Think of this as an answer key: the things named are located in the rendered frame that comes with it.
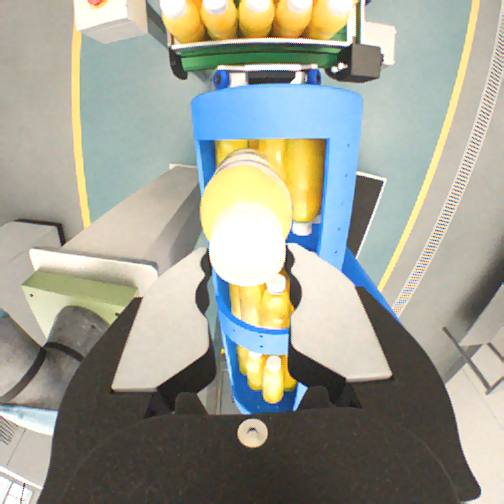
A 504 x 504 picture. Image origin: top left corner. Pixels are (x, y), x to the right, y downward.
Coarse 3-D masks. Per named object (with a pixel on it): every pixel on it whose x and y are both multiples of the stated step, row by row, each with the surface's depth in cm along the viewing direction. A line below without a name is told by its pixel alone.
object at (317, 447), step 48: (144, 432) 4; (192, 432) 4; (240, 432) 4; (288, 432) 4; (336, 432) 4; (384, 432) 4; (96, 480) 3; (144, 480) 3; (192, 480) 3; (240, 480) 3; (288, 480) 3; (336, 480) 3; (384, 480) 3; (432, 480) 3
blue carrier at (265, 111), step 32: (224, 96) 26; (256, 96) 25; (288, 96) 25; (320, 96) 25; (352, 96) 27; (224, 128) 28; (256, 128) 27; (288, 128) 26; (320, 128) 27; (352, 128) 30; (352, 160) 32; (352, 192) 36; (320, 224) 35; (320, 256) 37; (224, 288) 61; (224, 320) 50
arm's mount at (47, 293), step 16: (32, 288) 41; (48, 288) 42; (64, 288) 43; (80, 288) 44; (96, 288) 45; (112, 288) 46; (128, 288) 47; (32, 304) 43; (48, 304) 43; (64, 304) 43; (80, 304) 42; (96, 304) 42; (112, 304) 42; (48, 320) 45; (112, 320) 44
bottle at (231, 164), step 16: (224, 160) 22; (240, 160) 17; (256, 160) 18; (224, 176) 15; (240, 176) 14; (256, 176) 14; (272, 176) 15; (208, 192) 15; (224, 192) 14; (240, 192) 13; (256, 192) 13; (272, 192) 14; (288, 192) 16; (208, 208) 14; (224, 208) 13; (240, 208) 13; (256, 208) 13; (272, 208) 14; (288, 208) 15; (208, 224) 14; (288, 224) 15; (208, 240) 15
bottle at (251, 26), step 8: (240, 8) 32; (248, 8) 31; (264, 8) 31; (272, 8) 32; (240, 16) 33; (248, 16) 32; (256, 16) 32; (264, 16) 32; (272, 16) 33; (240, 24) 37; (248, 24) 34; (256, 24) 34; (264, 24) 34; (240, 32) 41; (248, 32) 38; (256, 32) 37; (264, 32) 38
